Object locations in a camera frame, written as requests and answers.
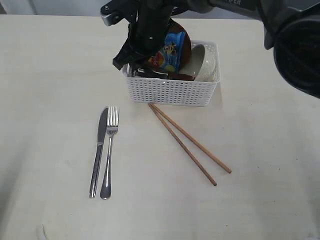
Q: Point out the brown wooden spoon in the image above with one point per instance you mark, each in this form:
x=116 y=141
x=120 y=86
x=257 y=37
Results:
x=171 y=75

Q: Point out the silver metal fork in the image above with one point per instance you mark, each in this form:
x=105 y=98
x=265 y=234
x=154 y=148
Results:
x=112 y=125

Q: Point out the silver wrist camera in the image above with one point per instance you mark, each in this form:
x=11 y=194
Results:
x=116 y=10

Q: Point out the blue chips bag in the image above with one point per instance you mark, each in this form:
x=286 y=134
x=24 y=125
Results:
x=168 y=58

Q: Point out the white perforated plastic basket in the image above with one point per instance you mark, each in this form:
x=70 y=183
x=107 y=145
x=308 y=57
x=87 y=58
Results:
x=174 y=92

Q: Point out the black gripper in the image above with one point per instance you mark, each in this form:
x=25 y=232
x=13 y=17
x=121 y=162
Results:
x=147 y=34

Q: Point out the shiny metal cup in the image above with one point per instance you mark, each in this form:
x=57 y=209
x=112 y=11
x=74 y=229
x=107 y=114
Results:
x=149 y=73

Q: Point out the brown wooden chopstick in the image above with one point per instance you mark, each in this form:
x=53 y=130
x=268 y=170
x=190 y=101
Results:
x=193 y=140
x=209 y=177

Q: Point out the silver metal knife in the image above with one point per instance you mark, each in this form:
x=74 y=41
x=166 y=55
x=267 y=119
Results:
x=98 y=155

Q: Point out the white ceramic bowl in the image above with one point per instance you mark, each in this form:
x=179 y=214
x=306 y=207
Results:
x=201 y=65

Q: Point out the brown round plate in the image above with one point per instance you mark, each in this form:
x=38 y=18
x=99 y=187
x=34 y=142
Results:
x=186 y=51

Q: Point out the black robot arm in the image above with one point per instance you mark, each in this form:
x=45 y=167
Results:
x=291 y=29

